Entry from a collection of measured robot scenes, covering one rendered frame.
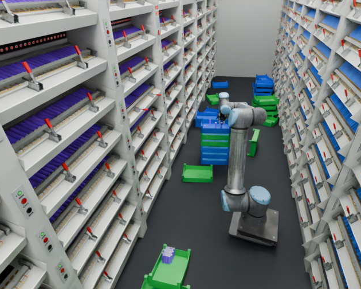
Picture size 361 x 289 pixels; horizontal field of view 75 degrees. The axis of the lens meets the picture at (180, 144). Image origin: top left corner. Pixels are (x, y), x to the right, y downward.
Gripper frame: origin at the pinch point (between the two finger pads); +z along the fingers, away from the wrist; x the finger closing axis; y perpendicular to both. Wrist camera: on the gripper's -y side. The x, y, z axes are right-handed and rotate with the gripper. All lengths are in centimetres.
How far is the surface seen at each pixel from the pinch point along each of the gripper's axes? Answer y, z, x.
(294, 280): 138, 11, 46
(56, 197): 142, -89, -70
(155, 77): 22, -67, -56
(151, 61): 21, -80, -57
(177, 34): -50, -69, -45
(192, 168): 32, 38, -29
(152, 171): 70, -8, -58
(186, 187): 60, 32, -33
